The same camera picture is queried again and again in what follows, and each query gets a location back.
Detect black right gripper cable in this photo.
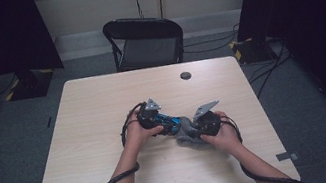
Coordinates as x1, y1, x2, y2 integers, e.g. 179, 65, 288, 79
219, 101, 312, 183

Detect black socket cable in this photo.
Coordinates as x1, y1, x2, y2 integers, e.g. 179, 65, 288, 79
133, 0, 145, 21

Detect person's left hand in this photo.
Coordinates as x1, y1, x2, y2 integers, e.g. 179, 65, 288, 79
119, 103, 169, 156

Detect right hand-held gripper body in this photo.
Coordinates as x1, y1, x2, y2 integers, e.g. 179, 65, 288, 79
188, 99, 226, 141

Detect blue toy car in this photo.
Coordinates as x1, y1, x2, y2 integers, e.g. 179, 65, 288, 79
152, 108, 183, 138

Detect black folding chair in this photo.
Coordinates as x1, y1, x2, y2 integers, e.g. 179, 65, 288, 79
100, 8, 189, 76

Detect grey tape strip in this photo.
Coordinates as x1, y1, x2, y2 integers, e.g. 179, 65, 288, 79
275, 149, 300, 164

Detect black floor cable bundle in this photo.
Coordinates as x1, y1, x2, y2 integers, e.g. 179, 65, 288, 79
241, 38, 299, 100

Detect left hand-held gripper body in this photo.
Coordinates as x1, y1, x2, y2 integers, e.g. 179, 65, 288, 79
134, 96, 165, 132

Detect black stand base striped tape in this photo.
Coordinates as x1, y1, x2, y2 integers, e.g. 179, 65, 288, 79
228, 32, 279, 68
0, 64, 60, 104

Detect round table cable grommet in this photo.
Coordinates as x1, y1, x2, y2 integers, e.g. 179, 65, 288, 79
179, 70, 193, 82

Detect grey cloth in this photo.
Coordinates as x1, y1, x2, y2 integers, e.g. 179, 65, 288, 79
171, 111, 213, 155

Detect person's right hand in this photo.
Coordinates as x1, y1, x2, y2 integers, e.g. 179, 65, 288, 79
196, 107, 246, 160

